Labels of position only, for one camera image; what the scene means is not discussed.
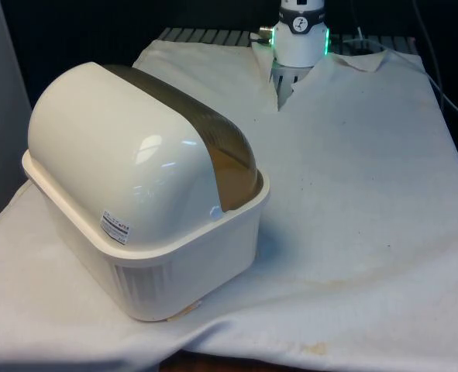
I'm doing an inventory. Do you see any rounded box lid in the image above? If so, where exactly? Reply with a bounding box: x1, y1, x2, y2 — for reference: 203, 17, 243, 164
26, 60, 263, 246

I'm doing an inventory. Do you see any grey cable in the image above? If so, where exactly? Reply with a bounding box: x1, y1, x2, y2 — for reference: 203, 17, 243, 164
412, 0, 458, 122

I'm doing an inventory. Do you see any cream box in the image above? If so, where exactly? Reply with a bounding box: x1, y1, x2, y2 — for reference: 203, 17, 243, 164
22, 150, 271, 323

